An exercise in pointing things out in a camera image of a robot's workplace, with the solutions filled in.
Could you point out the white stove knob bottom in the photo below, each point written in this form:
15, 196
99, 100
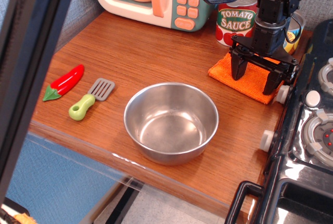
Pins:
266, 140

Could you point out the white stove knob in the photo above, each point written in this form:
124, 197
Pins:
282, 94
266, 140

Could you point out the red toy chili pepper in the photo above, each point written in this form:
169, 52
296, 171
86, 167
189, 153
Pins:
64, 84

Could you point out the stainless steel bowl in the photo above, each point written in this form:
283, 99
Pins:
171, 123

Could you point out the green handled toy spatula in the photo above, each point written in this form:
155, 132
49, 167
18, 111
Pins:
99, 91

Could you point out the tomato sauce can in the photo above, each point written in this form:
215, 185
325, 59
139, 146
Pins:
235, 18

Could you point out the pineapple slices can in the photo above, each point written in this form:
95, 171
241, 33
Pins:
294, 32

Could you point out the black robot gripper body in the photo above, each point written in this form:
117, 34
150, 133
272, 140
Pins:
265, 47

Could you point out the white stove knob middle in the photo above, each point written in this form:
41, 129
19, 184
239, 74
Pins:
282, 94

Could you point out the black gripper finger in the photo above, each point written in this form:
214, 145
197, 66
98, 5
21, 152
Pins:
239, 65
274, 79

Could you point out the orange towel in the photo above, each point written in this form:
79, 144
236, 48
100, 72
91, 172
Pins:
251, 84

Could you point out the black toy stove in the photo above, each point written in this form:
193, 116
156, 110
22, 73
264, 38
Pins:
297, 185

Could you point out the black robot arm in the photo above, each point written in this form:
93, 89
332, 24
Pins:
274, 11

